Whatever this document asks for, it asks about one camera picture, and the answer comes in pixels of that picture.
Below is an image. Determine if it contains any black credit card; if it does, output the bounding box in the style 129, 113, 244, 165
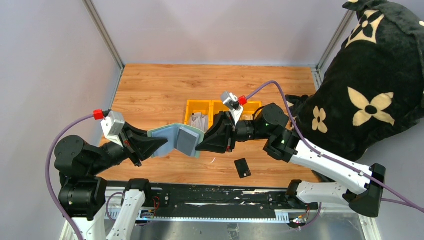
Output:
234, 158, 252, 179

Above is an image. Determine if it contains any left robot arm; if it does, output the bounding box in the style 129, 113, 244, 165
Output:
54, 123, 168, 240

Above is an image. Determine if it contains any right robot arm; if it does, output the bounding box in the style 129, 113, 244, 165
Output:
196, 103, 386, 218

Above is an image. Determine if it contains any white VIP card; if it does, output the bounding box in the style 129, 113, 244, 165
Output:
188, 112, 209, 132

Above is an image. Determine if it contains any yellow plastic bin middle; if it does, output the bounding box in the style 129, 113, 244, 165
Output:
209, 100, 230, 121

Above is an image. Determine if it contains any yellow plastic bin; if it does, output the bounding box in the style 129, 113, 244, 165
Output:
239, 101, 263, 121
209, 100, 230, 121
184, 99, 213, 132

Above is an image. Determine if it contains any yellow plastic bin right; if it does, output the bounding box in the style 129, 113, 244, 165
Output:
239, 101, 263, 121

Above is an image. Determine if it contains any yellow plastic bin left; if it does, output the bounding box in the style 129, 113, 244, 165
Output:
184, 99, 213, 132

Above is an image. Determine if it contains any black flower pattern blanket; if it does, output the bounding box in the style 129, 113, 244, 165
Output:
286, 0, 424, 162

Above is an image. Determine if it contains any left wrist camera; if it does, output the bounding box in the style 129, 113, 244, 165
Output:
100, 110, 125, 147

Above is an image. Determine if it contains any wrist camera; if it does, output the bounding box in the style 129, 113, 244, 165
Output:
100, 110, 125, 147
220, 91, 244, 125

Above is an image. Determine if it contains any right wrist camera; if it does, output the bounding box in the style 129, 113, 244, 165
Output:
220, 91, 244, 125

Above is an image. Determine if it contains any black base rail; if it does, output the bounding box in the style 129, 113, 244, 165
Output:
114, 180, 321, 221

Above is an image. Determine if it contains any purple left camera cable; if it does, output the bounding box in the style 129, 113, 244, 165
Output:
44, 109, 106, 240

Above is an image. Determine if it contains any purple camera cable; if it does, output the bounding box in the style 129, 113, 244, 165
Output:
44, 109, 106, 240
237, 80, 424, 215

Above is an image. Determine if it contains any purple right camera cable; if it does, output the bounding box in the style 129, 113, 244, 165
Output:
237, 80, 424, 215

